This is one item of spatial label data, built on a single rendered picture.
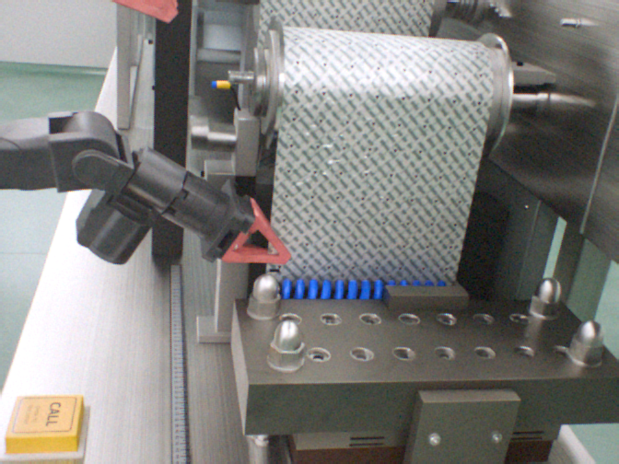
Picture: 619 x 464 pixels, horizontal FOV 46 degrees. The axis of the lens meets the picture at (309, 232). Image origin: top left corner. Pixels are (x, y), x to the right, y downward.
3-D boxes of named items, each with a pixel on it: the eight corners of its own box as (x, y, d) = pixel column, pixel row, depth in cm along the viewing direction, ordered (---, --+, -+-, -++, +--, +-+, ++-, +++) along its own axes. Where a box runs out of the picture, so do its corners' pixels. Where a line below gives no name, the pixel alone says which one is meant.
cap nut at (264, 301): (245, 303, 81) (248, 267, 79) (278, 303, 82) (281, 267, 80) (249, 320, 78) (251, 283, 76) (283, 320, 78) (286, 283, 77)
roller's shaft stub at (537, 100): (474, 110, 91) (482, 75, 89) (527, 113, 92) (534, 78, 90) (488, 120, 87) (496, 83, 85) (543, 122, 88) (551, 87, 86)
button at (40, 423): (17, 412, 80) (16, 394, 79) (84, 411, 81) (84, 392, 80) (5, 457, 74) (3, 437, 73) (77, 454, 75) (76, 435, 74)
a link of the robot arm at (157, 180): (136, 152, 74) (140, 133, 79) (101, 203, 76) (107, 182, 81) (195, 186, 77) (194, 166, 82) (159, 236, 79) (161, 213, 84)
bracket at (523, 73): (490, 73, 89) (494, 56, 88) (534, 76, 90) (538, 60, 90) (508, 82, 85) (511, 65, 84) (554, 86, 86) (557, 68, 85)
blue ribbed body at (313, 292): (274, 299, 87) (277, 273, 85) (446, 300, 91) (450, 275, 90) (278, 314, 84) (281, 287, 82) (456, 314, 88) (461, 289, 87)
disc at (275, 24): (257, 117, 93) (268, -1, 85) (261, 118, 93) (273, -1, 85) (270, 172, 80) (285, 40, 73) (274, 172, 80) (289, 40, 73)
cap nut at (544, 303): (521, 304, 88) (530, 271, 86) (549, 304, 88) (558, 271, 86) (534, 319, 84) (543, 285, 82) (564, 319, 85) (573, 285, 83)
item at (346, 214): (263, 294, 87) (277, 144, 80) (450, 295, 92) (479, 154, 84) (264, 295, 87) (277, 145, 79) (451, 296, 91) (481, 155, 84)
